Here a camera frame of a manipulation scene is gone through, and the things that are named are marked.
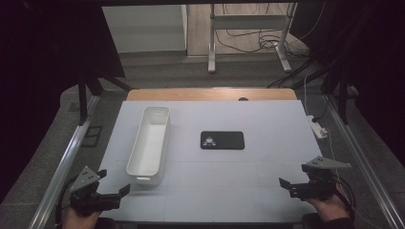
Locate person's left hand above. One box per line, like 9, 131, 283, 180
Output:
61, 205, 103, 229

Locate black stand legs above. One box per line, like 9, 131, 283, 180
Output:
76, 75, 133, 127
319, 68, 352, 125

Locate white plastic storage bin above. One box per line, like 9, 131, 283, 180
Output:
126, 105, 171, 186

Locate white metal desk frame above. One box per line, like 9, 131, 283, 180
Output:
207, 3, 299, 74

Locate black floor frame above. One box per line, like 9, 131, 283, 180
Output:
80, 125, 104, 148

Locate tangle of black floor cables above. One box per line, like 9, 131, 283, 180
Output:
214, 3, 312, 60

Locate aluminium rail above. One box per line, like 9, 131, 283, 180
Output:
28, 94, 101, 229
323, 94, 405, 229

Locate thin white cable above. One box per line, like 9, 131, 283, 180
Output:
325, 128, 385, 229

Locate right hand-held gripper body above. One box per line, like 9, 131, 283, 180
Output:
288, 156, 352, 202

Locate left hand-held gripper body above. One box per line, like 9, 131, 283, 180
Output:
69, 165, 123, 218

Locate person's right hand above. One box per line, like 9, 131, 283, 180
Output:
305, 187, 352, 223

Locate white cabinet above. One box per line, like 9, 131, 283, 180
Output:
101, 4, 189, 54

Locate black curtain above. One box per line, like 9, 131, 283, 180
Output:
0, 0, 127, 204
290, 0, 405, 160

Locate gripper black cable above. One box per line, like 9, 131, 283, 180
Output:
54, 176, 79, 225
330, 171, 356, 221

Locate white power strip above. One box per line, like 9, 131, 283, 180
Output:
307, 114, 329, 140

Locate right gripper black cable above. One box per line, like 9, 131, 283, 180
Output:
330, 171, 356, 221

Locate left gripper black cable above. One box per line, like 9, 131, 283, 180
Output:
54, 176, 79, 225

